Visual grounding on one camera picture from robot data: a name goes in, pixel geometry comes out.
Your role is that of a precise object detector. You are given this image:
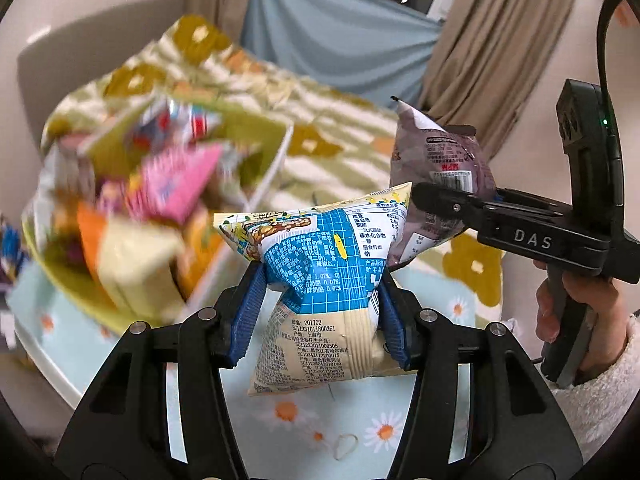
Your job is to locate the rubber band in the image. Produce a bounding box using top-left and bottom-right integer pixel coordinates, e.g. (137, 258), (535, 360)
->
(332, 432), (360, 461)

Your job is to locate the small orange packet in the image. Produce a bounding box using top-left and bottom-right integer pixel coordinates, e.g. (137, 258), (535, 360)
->
(75, 202), (118, 283)

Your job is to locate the beige boxy snack packet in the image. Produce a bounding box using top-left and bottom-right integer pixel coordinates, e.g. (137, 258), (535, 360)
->
(100, 220), (187, 312)

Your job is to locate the person's right forearm white sleeve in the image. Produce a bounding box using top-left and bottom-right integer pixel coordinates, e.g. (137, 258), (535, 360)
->
(547, 315), (640, 456)

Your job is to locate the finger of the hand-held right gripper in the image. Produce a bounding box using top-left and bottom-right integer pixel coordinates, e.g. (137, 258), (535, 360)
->
(492, 187), (575, 212)
(412, 181), (490, 235)

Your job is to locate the light blue hanging cloth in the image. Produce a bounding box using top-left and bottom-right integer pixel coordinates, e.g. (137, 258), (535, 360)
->
(240, 0), (446, 111)

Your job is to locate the grey upholstered chair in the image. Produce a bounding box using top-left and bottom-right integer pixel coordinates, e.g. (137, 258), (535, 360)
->
(17, 7), (188, 126)

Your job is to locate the green white floral blanket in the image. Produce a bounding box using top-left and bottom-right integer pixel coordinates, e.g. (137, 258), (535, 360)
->
(40, 12), (506, 311)

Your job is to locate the green basket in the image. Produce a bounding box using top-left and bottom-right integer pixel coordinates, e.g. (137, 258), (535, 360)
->
(22, 95), (296, 331)

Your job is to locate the blue white snack packet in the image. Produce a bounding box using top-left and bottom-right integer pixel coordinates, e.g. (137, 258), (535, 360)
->
(212, 182), (417, 397)

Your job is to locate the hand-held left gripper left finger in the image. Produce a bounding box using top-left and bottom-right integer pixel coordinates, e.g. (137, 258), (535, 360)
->
(52, 262), (269, 480)

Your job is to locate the white cartoon snack packet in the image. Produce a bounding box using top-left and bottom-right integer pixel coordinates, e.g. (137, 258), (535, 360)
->
(134, 99), (222, 147)

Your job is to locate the light blue daisy tablecloth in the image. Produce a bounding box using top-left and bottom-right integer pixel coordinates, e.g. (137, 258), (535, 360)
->
(5, 230), (506, 480)

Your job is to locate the greyish purple snack bag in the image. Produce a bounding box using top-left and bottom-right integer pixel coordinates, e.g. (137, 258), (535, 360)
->
(389, 95), (497, 268)

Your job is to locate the pink striped snack packet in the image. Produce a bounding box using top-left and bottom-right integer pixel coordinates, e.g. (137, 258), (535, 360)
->
(127, 142), (226, 226)

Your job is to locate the black cable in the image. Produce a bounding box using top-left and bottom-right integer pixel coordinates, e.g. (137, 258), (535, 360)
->
(597, 0), (626, 171)

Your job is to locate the orange snack bag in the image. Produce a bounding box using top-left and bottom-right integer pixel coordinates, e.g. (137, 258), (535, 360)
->
(182, 207), (231, 301)

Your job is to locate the blue patterned packet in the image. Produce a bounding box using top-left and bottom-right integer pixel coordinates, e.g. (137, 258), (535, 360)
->
(0, 222), (26, 286)

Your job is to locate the person's right hand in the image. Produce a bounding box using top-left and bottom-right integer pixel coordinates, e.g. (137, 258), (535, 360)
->
(532, 258), (632, 376)

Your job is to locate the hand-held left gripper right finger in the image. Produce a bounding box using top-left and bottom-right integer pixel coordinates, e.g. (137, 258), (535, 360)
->
(375, 272), (583, 480)

